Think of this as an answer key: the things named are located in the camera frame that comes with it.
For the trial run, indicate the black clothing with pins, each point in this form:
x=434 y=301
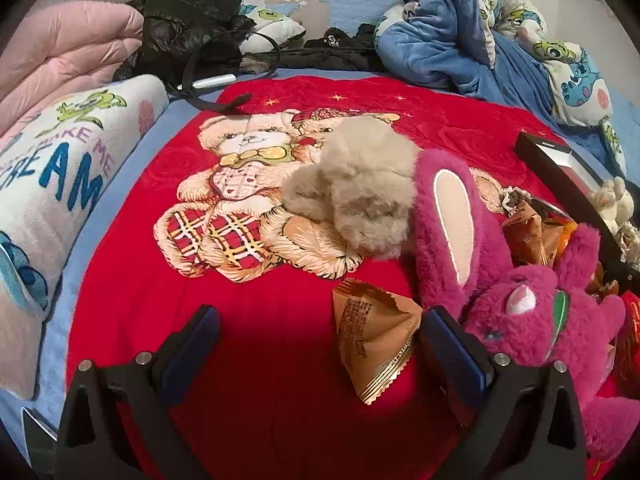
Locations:
x=350 y=55

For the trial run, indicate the red teddy bear printed blanket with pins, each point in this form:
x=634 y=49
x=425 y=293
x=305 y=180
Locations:
x=280 y=410

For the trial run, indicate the white cartoon printed pillow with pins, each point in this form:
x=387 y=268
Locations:
x=60 y=180

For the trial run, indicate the small cartoon printed pillow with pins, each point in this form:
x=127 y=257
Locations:
x=270 y=22

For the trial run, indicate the blue cartoon printed quilt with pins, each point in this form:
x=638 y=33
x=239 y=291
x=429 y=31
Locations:
x=435 y=45

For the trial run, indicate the brown braided lace hairband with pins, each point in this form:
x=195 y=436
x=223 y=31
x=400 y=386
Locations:
x=511 y=200

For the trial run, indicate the black puffer jacket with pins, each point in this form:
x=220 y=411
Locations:
x=175 y=15

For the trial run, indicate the pink quilt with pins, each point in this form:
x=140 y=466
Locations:
x=60 y=45

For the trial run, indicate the silver tube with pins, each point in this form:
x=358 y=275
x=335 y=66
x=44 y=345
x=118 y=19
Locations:
x=215 y=81

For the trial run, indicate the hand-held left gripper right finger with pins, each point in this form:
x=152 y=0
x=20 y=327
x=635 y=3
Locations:
x=457 y=355

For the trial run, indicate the beige fluffy plush toy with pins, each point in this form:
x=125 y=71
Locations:
x=360 y=185

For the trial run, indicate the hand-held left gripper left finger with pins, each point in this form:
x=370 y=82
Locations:
x=192 y=355

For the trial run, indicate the cream plush toy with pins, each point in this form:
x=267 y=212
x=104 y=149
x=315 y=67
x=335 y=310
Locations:
x=612 y=200

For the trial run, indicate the magenta plush bear toy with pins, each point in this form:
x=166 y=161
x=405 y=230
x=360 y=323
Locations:
x=530 y=320

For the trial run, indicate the black gift box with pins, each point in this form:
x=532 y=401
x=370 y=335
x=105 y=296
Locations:
x=545 y=152

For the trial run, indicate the red snack packet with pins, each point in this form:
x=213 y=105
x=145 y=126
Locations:
x=630 y=350

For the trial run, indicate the blue bed headboard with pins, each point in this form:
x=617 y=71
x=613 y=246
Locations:
x=350 y=5

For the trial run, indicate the brown triangular snack packet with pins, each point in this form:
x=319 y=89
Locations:
x=370 y=330
x=530 y=240

